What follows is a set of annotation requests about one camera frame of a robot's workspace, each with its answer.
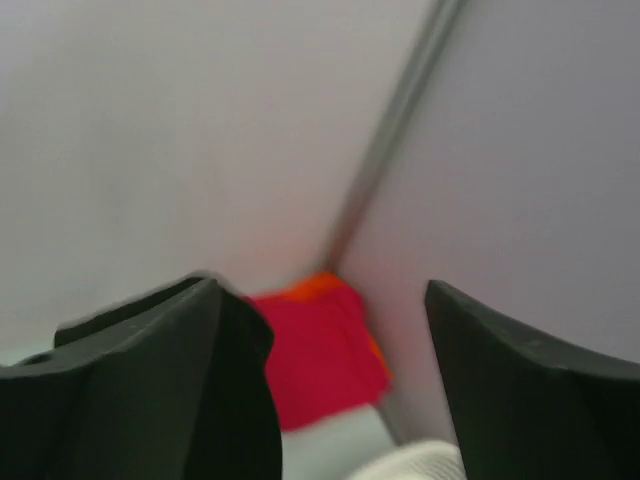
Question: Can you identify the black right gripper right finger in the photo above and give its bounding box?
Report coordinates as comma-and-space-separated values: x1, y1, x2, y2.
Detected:
424, 280, 639, 479

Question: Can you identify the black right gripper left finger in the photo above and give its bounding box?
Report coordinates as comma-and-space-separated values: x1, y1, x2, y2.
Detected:
1, 273, 283, 479

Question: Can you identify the white plastic laundry basket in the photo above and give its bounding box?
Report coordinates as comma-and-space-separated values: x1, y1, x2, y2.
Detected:
348, 440, 466, 480

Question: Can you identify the folded red t shirt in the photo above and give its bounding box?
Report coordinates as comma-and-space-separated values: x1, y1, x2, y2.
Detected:
249, 286, 391, 432

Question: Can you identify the right aluminium corner post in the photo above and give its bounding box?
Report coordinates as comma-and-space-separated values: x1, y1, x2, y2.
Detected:
318, 0, 466, 272

